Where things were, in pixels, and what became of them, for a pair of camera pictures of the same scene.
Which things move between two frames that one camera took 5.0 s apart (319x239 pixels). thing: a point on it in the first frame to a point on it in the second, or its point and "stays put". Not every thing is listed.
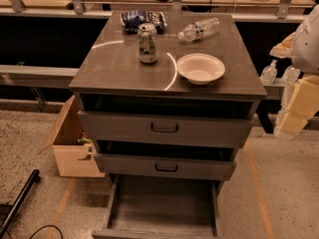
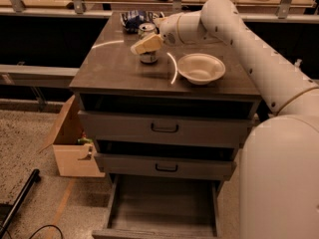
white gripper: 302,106 to 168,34
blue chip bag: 132,20 stays put
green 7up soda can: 148,43 stays put
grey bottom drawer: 150,207 stays put
